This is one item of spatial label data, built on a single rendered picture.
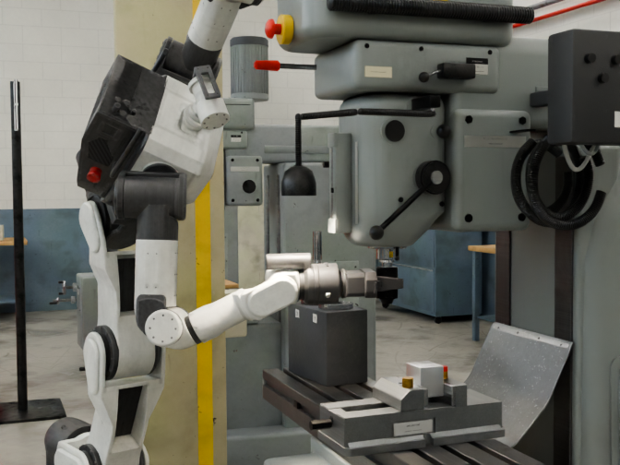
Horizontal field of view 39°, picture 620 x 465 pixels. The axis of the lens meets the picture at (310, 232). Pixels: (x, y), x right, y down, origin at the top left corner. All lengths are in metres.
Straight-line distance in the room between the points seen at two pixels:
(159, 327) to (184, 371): 1.73
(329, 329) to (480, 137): 0.64
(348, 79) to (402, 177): 0.23
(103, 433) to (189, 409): 1.25
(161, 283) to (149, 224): 0.13
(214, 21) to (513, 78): 0.70
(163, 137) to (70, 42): 8.94
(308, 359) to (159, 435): 1.45
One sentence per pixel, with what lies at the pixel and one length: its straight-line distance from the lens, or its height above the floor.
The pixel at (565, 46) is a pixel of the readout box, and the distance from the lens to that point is 1.73.
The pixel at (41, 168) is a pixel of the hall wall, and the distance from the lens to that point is 10.75.
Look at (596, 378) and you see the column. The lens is 2.01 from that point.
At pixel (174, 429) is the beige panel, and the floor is 0.47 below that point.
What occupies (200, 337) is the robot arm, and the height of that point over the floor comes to 1.12.
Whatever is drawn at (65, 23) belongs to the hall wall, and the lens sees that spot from 10.94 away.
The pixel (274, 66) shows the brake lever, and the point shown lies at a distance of 1.93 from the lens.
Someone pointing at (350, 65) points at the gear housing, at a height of 1.68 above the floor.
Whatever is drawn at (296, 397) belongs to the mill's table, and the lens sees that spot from 2.18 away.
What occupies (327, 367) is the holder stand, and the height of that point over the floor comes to 0.99.
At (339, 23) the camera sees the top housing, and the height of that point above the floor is 1.75.
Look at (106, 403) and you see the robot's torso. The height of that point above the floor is 0.89.
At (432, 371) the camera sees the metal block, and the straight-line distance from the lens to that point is 1.76.
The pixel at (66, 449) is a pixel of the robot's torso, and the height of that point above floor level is 0.72.
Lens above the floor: 1.44
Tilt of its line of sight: 3 degrees down
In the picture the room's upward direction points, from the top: straight up
